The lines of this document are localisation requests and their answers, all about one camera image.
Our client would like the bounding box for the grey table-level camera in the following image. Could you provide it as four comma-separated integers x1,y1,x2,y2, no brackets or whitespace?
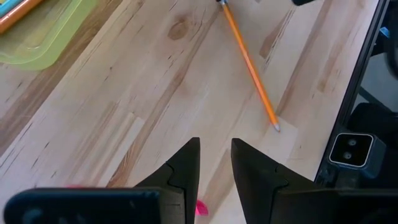
328,132,379,180

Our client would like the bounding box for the yellow translucent supply box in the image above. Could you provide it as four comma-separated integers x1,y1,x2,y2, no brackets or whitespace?
0,0,100,72

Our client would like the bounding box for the pink highlighter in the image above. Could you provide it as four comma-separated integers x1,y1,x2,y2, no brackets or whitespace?
67,185,210,217

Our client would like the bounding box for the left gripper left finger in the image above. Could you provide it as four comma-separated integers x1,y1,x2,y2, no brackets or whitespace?
2,137,201,224

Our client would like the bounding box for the black aluminium station frame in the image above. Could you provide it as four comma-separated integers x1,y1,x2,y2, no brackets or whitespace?
313,0,392,189

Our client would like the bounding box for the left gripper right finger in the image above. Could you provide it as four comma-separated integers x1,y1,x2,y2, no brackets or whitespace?
231,138,398,224

